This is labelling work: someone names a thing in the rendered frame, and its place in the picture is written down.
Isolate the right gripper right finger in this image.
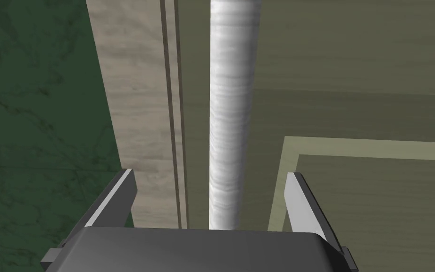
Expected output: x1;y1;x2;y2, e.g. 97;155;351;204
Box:
283;171;344;255

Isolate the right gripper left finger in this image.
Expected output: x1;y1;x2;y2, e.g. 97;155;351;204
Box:
57;168;138;249

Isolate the olive green panelled door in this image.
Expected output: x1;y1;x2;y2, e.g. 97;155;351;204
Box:
175;0;435;272

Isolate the white cylindrical door handle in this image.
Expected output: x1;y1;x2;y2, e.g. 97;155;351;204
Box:
208;0;262;231

